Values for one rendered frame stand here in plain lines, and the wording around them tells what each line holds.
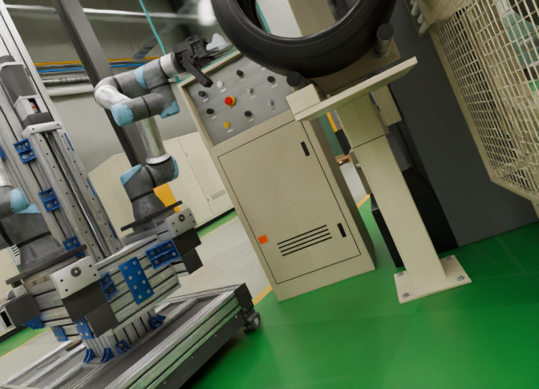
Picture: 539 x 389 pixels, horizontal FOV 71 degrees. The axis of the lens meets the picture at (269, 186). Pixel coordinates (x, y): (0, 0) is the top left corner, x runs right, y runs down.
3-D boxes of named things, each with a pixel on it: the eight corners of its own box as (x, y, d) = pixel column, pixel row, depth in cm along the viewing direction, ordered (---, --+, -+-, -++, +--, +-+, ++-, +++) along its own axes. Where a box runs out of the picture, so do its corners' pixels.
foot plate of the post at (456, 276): (395, 276, 172) (392, 272, 172) (455, 256, 165) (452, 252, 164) (400, 304, 147) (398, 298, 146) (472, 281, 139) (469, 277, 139)
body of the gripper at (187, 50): (199, 32, 123) (167, 46, 126) (207, 58, 124) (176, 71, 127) (208, 37, 130) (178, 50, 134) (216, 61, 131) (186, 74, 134)
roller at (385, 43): (370, 51, 138) (381, 42, 137) (378, 61, 138) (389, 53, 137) (373, 30, 104) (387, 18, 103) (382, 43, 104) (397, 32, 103)
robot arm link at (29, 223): (48, 230, 138) (31, 196, 137) (8, 247, 132) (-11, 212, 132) (52, 231, 149) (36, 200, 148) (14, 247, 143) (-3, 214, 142)
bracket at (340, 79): (301, 107, 150) (291, 83, 149) (400, 58, 138) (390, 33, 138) (300, 107, 146) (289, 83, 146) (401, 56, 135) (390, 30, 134)
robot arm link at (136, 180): (127, 201, 182) (115, 176, 181) (154, 190, 188) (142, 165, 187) (130, 199, 171) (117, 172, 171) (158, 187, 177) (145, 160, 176)
